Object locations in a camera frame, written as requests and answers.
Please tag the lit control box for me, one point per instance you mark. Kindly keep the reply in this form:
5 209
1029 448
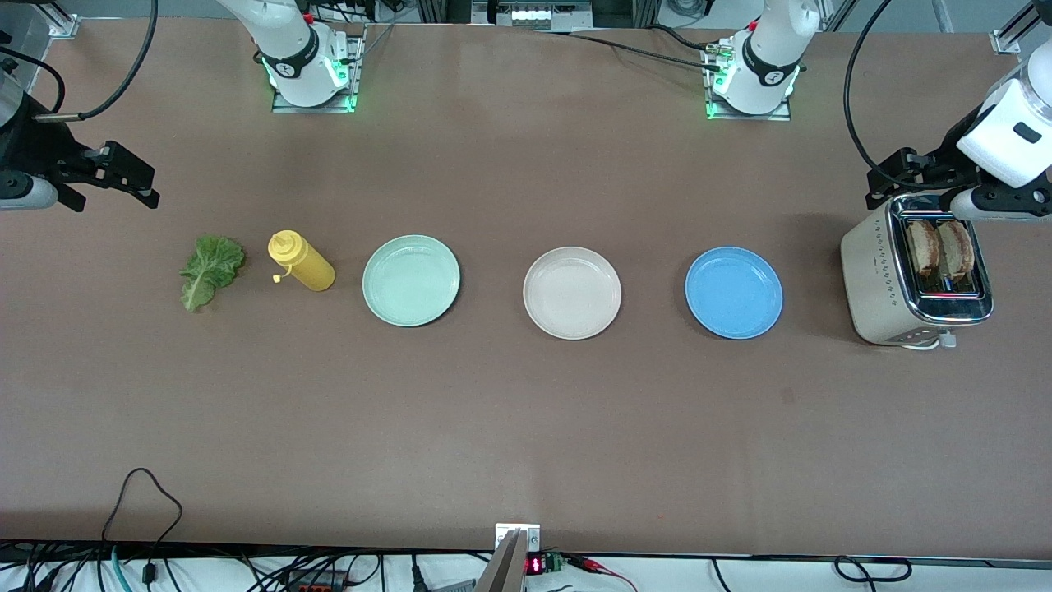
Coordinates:
534 15

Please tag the silver mounting bracket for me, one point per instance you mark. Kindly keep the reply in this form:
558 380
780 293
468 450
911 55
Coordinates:
530 538

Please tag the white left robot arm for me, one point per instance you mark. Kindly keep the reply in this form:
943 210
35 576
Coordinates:
772 49

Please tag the red LED display module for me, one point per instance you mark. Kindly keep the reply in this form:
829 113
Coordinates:
536 565

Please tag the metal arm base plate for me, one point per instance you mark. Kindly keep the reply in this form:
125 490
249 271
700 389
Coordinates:
752 117
312 109

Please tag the beige plate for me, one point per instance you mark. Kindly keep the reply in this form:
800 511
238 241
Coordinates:
572 293

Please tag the aluminium frame profile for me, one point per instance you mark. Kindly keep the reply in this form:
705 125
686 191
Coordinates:
1007 39
62 25

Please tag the mint green plate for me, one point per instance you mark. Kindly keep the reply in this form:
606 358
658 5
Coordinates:
411 281

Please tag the grey camera mount bar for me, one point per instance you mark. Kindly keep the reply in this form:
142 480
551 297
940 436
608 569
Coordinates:
505 571

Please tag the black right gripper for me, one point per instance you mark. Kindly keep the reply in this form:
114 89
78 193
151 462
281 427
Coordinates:
34 148

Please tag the beige chrome toaster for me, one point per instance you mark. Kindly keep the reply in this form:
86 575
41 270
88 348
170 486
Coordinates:
871 271

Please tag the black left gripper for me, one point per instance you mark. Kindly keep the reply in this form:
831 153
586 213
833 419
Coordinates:
945 167

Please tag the toasted bread slice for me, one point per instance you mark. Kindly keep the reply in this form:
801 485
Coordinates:
922 247
957 247

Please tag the yellow squeeze bottle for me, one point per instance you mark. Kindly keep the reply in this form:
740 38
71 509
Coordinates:
308 267

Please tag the blue plate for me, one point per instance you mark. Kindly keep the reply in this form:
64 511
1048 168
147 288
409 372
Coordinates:
734 293

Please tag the green lettuce leaf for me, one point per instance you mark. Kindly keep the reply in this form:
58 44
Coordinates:
209 267

